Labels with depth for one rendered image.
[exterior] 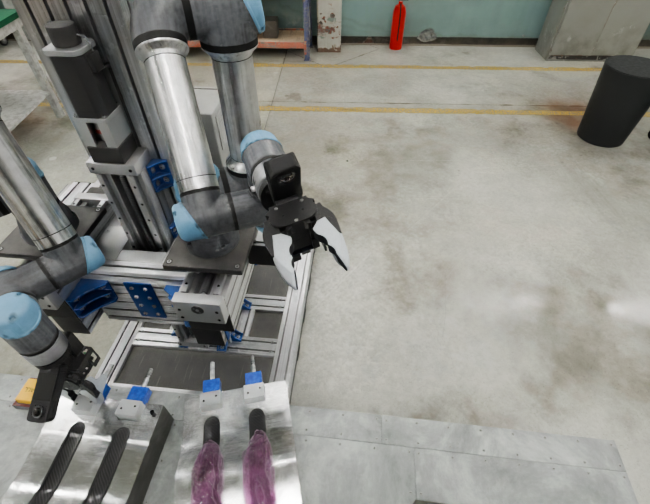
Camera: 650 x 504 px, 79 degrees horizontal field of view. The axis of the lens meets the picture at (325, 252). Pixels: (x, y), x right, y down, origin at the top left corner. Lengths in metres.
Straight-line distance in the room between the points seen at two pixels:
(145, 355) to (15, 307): 1.20
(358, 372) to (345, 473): 1.05
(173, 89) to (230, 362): 1.34
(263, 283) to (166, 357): 0.59
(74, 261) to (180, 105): 0.40
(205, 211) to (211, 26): 0.34
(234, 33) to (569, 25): 5.27
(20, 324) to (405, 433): 0.87
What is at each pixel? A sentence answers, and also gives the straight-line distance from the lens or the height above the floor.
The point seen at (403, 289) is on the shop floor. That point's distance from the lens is 2.39.
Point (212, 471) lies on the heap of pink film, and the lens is 0.98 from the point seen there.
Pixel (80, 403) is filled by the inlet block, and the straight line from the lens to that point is 1.15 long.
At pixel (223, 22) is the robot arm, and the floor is 1.61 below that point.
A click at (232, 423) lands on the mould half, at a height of 0.86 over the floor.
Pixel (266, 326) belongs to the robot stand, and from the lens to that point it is 1.96.
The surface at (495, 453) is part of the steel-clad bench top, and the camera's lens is 1.16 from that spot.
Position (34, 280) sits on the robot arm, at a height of 1.23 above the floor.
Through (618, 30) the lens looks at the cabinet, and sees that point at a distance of 6.19.
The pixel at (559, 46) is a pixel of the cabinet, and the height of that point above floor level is 0.17.
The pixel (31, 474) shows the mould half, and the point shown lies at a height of 0.88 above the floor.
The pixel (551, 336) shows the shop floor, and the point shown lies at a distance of 2.48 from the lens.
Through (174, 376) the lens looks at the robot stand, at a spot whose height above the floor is 0.21.
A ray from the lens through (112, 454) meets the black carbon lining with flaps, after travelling 1.10.
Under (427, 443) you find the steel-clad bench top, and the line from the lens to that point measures 1.12.
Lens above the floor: 1.83
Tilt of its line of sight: 46 degrees down
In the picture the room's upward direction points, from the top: straight up
